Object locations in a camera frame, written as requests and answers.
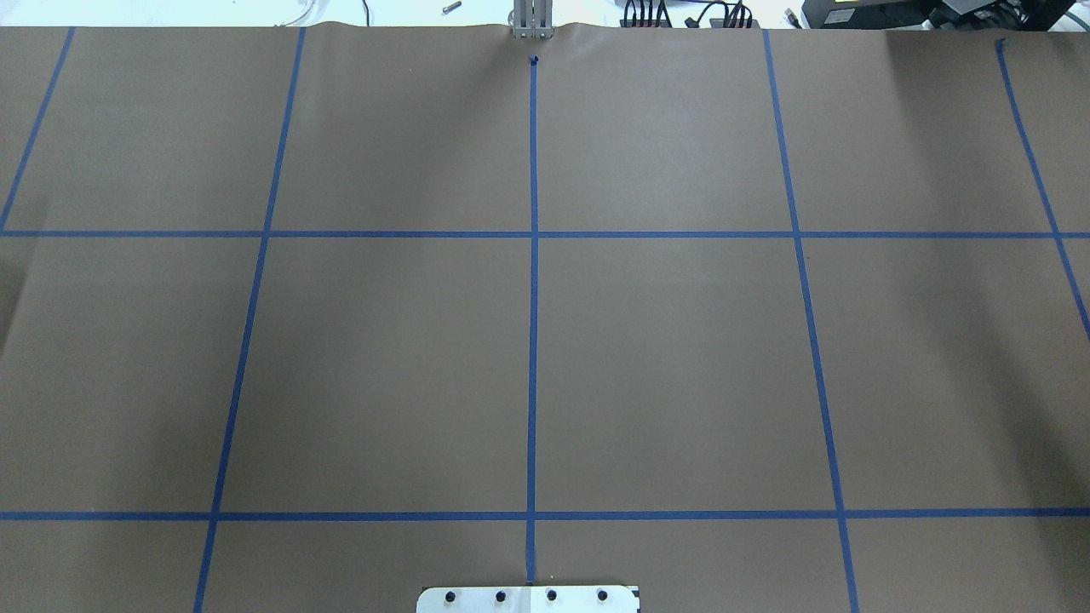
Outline black cables on desk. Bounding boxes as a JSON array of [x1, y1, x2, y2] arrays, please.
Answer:
[[620, 0, 759, 31]]

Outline metal stand post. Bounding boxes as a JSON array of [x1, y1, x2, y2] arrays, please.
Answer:
[[509, 0, 555, 40]]

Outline white metal camera stand base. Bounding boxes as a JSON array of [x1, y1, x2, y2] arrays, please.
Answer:
[[416, 585, 641, 612]]

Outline black equipment box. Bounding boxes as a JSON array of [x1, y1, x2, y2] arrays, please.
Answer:
[[801, 1, 1077, 32]]

